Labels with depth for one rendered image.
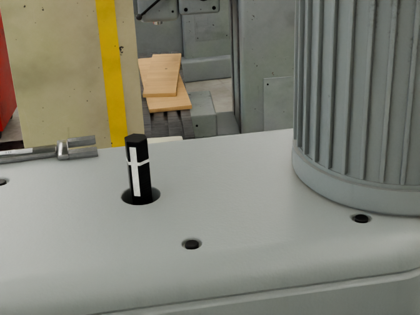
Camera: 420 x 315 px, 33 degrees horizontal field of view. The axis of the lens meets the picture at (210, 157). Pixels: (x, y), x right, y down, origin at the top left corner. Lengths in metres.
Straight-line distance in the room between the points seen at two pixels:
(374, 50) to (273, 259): 0.19
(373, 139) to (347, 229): 0.08
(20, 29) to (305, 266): 1.91
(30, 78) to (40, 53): 0.09
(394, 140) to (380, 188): 0.05
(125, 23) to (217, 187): 1.75
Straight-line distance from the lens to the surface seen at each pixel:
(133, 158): 0.64
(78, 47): 2.41
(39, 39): 2.41
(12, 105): 5.84
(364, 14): 0.58
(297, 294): 0.60
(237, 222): 0.62
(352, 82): 0.60
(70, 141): 0.78
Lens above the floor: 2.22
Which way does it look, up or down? 27 degrees down
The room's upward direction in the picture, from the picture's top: 3 degrees counter-clockwise
